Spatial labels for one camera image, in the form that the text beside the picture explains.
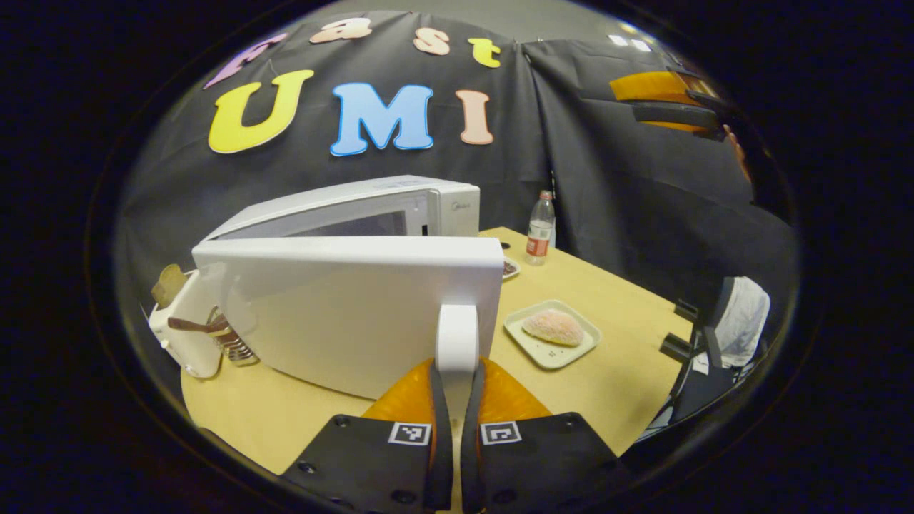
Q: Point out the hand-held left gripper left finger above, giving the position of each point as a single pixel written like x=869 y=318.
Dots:
x=441 y=457

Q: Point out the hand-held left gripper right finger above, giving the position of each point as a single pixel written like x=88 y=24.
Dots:
x=469 y=464

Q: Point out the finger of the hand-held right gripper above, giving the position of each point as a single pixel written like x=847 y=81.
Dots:
x=653 y=87
x=675 y=113

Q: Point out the pink round bun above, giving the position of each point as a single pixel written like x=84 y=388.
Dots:
x=553 y=327

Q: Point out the white microwave oven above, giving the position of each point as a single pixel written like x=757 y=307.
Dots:
x=343 y=307

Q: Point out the small ceiling light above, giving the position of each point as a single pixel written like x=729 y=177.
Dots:
x=628 y=41

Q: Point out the black backdrop cloth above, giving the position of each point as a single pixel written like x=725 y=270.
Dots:
x=607 y=214

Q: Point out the pale green square tray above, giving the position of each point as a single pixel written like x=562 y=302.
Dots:
x=528 y=343

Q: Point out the white garment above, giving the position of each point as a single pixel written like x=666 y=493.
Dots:
x=742 y=321

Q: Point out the clear water bottle red label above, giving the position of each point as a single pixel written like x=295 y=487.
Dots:
x=539 y=235

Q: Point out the white divided dish with beans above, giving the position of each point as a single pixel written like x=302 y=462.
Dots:
x=510 y=269

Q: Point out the clear ribbed jar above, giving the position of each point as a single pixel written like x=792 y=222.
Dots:
x=239 y=346

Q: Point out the black office chair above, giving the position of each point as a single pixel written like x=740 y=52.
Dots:
x=696 y=378

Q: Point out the white toaster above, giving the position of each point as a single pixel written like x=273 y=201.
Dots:
x=189 y=350

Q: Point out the brown spoon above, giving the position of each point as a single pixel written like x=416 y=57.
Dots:
x=193 y=325

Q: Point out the brown bread slice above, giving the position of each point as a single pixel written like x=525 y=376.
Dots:
x=168 y=285

